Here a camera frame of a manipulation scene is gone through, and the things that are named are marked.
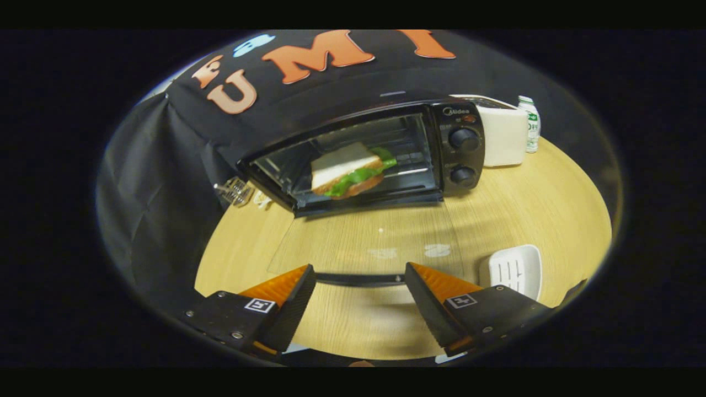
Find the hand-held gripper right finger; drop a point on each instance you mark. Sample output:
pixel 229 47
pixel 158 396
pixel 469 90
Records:
pixel 430 309

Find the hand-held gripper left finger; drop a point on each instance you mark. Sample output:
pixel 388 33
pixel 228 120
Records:
pixel 289 314

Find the white plastic tray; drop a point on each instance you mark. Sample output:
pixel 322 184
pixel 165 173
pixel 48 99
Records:
pixel 513 270

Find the white drink bottle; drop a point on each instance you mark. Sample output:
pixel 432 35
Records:
pixel 532 129

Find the white toaster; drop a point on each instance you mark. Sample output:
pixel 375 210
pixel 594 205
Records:
pixel 504 138

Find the lettuce sandwich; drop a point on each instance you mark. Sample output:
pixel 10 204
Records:
pixel 345 165

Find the black toaster oven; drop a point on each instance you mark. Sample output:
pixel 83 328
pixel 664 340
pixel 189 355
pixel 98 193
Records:
pixel 463 160

